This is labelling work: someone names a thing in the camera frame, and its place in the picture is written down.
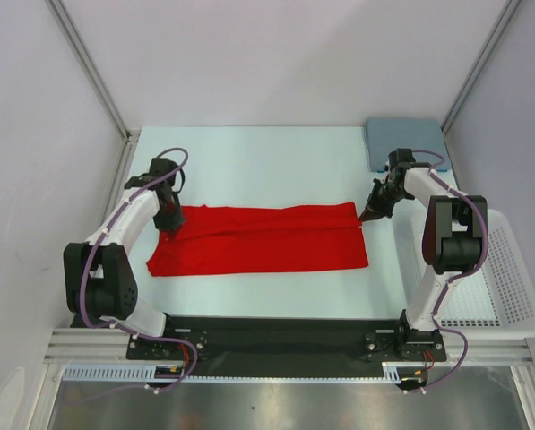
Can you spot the white plastic basket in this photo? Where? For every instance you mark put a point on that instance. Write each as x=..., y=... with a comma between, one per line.
x=496, y=303

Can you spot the folded bright blue t shirt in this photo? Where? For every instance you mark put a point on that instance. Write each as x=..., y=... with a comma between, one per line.
x=383, y=170

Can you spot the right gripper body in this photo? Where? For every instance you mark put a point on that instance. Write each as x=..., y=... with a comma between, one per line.
x=384, y=196

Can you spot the left aluminium frame post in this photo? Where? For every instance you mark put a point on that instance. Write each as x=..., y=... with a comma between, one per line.
x=82, y=54

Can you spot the folded grey-blue t shirt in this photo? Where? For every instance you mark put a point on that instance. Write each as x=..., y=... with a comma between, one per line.
x=385, y=134

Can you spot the front aluminium rail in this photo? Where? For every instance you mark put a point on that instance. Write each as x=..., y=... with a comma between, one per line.
x=70, y=345

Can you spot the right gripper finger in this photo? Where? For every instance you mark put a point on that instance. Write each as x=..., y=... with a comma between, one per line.
x=367, y=216
x=368, y=207

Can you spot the right aluminium frame post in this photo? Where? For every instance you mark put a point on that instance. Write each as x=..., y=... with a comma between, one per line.
x=488, y=49

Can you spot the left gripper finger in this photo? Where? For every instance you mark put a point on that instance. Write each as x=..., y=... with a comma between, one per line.
x=175, y=232
x=164, y=236

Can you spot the aluminium frame post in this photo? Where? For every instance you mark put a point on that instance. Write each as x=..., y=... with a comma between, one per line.
x=488, y=49
x=82, y=54

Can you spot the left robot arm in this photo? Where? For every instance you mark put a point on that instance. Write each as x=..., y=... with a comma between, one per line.
x=100, y=285

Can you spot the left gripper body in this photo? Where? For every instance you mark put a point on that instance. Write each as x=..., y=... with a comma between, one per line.
x=169, y=215

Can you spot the red t shirt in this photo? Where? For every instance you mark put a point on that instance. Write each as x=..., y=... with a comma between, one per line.
x=236, y=240

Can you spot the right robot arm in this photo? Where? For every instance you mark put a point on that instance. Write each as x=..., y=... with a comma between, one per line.
x=454, y=244

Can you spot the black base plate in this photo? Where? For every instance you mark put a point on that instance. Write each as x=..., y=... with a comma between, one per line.
x=280, y=348

